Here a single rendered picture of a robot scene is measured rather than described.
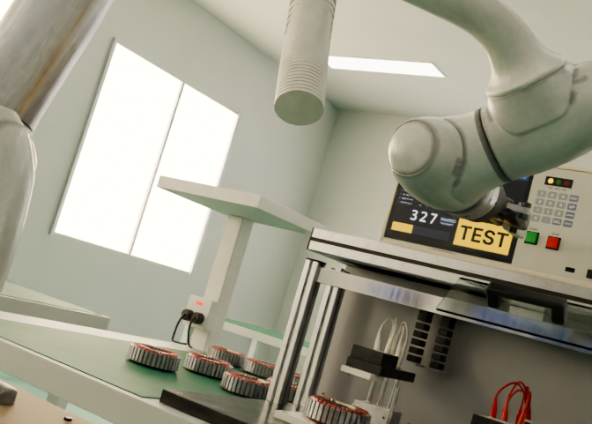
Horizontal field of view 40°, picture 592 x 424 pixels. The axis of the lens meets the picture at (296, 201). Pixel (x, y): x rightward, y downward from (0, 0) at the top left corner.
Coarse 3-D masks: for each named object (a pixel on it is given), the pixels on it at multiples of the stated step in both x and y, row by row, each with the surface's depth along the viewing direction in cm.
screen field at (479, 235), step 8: (464, 224) 148; (472, 224) 147; (480, 224) 146; (488, 224) 146; (456, 232) 148; (464, 232) 148; (472, 232) 147; (480, 232) 146; (488, 232) 145; (496, 232) 144; (504, 232) 144; (456, 240) 148; (464, 240) 147; (472, 240) 146; (480, 240) 146; (488, 240) 145; (496, 240) 144; (504, 240) 143; (472, 248) 146; (480, 248) 145; (488, 248) 144; (496, 248) 144; (504, 248) 143
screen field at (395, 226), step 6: (396, 222) 155; (396, 228) 155; (402, 228) 154; (408, 228) 154; (414, 228) 153; (420, 228) 152; (426, 228) 152; (420, 234) 152; (426, 234) 151; (432, 234) 151; (438, 234) 150; (444, 234) 149; (444, 240) 149
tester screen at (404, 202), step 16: (528, 176) 144; (400, 192) 157; (512, 192) 145; (400, 208) 156; (416, 208) 154; (432, 208) 152; (416, 224) 153; (448, 224) 150; (432, 240) 150; (448, 240) 149; (512, 240) 142; (496, 256) 143
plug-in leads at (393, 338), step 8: (392, 320) 153; (392, 328) 153; (400, 328) 153; (392, 336) 149; (408, 336) 151; (376, 344) 150; (392, 344) 154; (400, 344) 148; (384, 352) 149; (392, 352) 154; (400, 352) 148; (400, 360) 150
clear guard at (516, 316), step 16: (464, 288) 119; (480, 288) 118; (448, 304) 116; (464, 304) 116; (480, 304) 115; (512, 304) 114; (528, 304) 113; (576, 304) 111; (480, 320) 112; (496, 320) 112; (512, 320) 111; (528, 320) 110; (544, 320) 110; (576, 320) 109; (544, 336) 107; (560, 336) 107; (576, 336) 106
